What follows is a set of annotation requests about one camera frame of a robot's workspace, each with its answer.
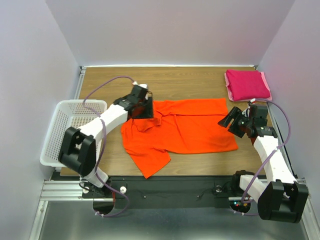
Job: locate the folded light pink t shirt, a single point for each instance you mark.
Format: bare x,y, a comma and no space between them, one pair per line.
265,81

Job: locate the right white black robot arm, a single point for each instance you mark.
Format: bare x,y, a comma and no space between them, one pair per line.
281,198

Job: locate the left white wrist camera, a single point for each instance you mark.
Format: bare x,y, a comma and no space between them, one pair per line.
143,85

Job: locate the orange t shirt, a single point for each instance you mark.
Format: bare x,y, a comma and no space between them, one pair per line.
188,126

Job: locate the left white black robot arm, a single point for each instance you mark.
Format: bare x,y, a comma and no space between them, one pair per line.
78,150

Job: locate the small electronics board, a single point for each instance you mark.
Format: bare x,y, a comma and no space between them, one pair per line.
238,206

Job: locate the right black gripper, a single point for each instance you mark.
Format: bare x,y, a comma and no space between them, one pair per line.
234,113

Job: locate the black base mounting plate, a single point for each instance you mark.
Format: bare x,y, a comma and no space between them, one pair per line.
171,192

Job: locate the white plastic laundry basket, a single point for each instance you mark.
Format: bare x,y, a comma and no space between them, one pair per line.
67,113

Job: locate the aluminium frame rail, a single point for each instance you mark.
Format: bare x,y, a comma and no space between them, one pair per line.
64,188

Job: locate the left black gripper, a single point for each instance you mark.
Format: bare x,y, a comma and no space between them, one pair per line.
148,113

